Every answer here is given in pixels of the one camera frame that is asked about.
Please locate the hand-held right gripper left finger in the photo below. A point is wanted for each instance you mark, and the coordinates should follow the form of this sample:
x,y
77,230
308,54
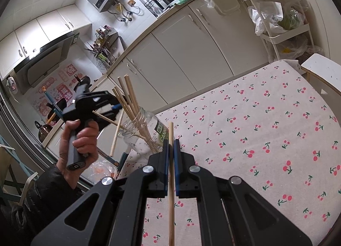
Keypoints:
x,y
162,166

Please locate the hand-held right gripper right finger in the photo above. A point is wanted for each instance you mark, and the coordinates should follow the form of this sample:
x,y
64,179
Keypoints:
x,y
178,166

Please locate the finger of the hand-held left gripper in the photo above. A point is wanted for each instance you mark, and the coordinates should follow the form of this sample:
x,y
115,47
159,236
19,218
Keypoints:
x,y
106,99
104,118

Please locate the wooden chopstick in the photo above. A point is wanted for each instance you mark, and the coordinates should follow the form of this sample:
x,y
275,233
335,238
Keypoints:
x,y
126,94
117,134
171,208
106,119
134,94

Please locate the glass jar with green label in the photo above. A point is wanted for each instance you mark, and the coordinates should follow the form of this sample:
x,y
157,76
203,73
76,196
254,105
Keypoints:
x,y
133,143

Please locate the person's left forearm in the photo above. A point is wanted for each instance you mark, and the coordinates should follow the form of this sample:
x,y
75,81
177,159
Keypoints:
x,y
53,200

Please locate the person's left hand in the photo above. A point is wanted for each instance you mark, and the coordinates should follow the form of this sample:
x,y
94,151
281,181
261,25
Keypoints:
x,y
85,139

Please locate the black pot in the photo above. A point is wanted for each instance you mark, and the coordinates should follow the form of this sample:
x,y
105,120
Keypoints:
x,y
81,80

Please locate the copper kettle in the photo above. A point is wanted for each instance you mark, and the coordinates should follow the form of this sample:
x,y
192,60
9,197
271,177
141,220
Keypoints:
x,y
45,131

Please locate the clear plastic bag orange contents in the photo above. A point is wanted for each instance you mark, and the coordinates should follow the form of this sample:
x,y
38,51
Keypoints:
x,y
101,170

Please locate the utensil and spice rack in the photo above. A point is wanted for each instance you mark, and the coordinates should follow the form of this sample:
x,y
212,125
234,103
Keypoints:
x,y
105,46

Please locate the grey range hood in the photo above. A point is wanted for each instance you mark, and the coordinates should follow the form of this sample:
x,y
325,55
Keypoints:
x,y
45,59

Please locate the white hanging cloth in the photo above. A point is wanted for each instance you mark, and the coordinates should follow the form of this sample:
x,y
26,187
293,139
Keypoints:
x,y
12,84

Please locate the teal wooden shelf rack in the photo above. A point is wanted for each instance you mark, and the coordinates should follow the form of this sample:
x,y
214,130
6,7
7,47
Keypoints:
x,y
28,184

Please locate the white utility cart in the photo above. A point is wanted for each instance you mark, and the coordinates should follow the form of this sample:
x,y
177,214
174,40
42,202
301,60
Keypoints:
x,y
282,31

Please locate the white plastic bag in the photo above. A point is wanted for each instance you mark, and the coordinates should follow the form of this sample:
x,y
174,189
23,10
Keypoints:
x,y
266,18

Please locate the white stool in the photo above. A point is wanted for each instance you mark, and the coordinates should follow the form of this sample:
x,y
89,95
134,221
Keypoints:
x,y
322,67

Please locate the bag of green vegetables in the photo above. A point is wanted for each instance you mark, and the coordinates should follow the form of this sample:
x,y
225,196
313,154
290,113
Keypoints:
x,y
293,19

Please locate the red wall stickers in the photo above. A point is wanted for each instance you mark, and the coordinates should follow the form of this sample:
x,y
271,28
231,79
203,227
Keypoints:
x,y
64,78

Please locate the white wall cabinet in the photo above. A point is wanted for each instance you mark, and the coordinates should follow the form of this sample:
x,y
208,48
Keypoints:
x,y
40,32

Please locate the wall socket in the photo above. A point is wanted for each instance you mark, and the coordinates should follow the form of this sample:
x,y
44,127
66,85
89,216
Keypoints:
x,y
131,2

